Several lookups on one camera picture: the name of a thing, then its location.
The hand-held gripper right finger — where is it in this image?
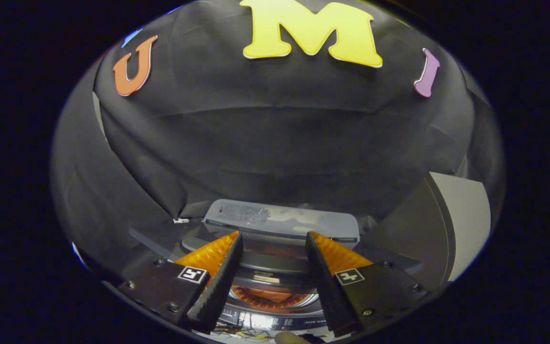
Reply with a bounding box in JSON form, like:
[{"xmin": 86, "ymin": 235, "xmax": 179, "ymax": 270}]
[{"xmin": 305, "ymin": 231, "xmax": 431, "ymax": 337}]

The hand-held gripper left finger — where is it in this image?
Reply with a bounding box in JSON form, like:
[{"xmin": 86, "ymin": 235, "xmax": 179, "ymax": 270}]
[{"xmin": 117, "ymin": 231, "xmax": 243, "ymax": 333}]

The orange polo shirt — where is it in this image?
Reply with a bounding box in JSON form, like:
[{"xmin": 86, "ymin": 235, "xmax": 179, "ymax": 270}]
[{"xmin": 236, "ymin": 287, "xmax": 313, "ymax": 309}]

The dark grey washing machine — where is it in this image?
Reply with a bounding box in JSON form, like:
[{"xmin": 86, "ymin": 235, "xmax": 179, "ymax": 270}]
[{"xmin": 129, "ymin": 198, "xmax": 423, "ymax": 333}]

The grey cabinet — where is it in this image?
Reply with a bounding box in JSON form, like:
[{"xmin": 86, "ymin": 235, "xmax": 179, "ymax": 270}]
[{"xmin": 361, "ymin": 171, "xmax": 491, "ymax": 292}]

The tangle of cables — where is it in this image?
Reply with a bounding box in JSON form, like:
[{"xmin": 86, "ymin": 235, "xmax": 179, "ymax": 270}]
[{"xmin": 213, "ymin": 325, "xmax": 275, "ymax": 341}]

